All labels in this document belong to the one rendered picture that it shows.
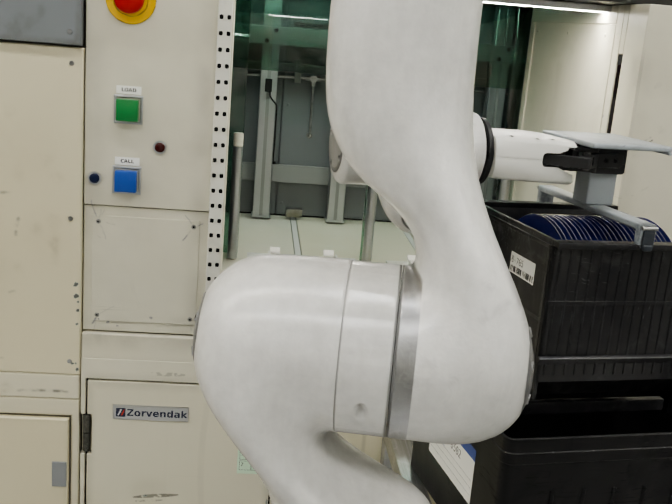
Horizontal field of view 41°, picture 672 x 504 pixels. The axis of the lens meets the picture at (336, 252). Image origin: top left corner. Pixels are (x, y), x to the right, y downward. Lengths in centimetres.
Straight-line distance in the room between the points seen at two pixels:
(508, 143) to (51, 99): 65
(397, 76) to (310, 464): 26
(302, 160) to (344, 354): 165
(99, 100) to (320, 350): 80
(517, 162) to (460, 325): 44
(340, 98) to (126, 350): 86
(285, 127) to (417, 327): 164
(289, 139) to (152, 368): 96
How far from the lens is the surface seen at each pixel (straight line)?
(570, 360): 101
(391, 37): 57
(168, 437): 143
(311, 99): 217
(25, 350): 141
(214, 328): 59
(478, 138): 98
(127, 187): 130
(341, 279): 59
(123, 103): 129
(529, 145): 99
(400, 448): 132
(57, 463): 147
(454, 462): 112
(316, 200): 222
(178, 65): 129
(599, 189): 108
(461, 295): 57
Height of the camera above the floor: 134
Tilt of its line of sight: 14 degrees down
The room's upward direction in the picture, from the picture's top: 5 degrees clockwise
